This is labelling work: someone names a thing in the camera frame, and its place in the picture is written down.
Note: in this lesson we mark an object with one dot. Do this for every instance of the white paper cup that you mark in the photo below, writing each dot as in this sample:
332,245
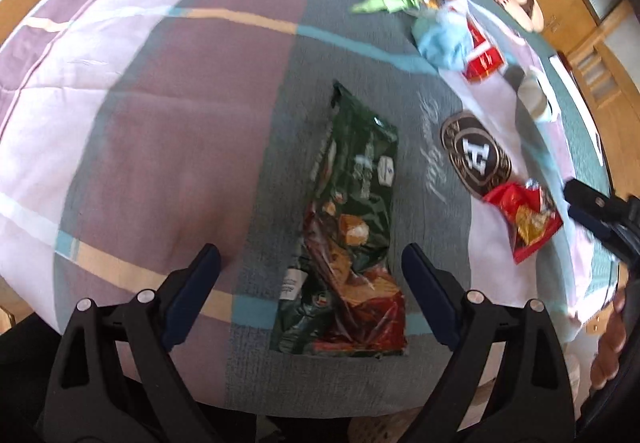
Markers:
532,93

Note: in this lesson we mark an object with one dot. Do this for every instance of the green snack bag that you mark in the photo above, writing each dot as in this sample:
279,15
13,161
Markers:
350,203

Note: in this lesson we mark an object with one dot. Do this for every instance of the person's right hand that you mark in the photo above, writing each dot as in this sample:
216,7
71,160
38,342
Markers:
607,348

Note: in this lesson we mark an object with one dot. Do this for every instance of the red snack packet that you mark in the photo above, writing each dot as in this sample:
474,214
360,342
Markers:
525,223

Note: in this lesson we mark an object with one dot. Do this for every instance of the light blue cloth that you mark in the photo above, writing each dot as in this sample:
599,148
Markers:
442,43

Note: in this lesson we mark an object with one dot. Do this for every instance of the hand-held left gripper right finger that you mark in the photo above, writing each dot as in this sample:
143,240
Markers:
430,295

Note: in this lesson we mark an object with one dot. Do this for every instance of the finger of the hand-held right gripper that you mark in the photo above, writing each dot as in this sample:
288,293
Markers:
590,208

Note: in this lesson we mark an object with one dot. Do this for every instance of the pink grey checked blanket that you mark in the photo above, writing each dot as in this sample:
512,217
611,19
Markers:
150,123

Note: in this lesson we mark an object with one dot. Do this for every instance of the dark cloth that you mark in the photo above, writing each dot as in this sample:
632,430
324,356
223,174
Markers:
20,373

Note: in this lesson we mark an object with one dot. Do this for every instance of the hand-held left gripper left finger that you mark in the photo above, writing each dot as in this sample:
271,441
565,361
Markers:
192,293

